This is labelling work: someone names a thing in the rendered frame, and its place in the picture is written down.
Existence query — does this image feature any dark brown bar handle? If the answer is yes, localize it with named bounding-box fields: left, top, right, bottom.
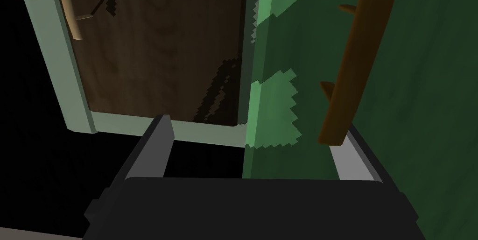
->
left=317, top=0, right=404, bottom=147

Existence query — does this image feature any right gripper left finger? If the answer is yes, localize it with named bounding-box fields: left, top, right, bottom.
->
left=110, top=114, right=176, bottom=190

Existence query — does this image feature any pale green cupboard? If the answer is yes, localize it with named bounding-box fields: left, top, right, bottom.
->
left=14, top=0, right=262, bottom=148

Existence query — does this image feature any tan bar handle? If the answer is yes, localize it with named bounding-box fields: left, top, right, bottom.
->
left=53, top=0, right=94, bottom=41

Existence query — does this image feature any brown wooden cupboard door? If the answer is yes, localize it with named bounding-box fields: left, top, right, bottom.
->
left=55, top=0, right=250, bottom=127

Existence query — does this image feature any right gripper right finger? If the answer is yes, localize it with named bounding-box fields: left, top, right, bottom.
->
left=328, top=123, right=384, bottom=184

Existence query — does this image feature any green cupboard door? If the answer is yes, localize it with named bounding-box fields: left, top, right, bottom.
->
left=242, top=0, right=478, bottom=240

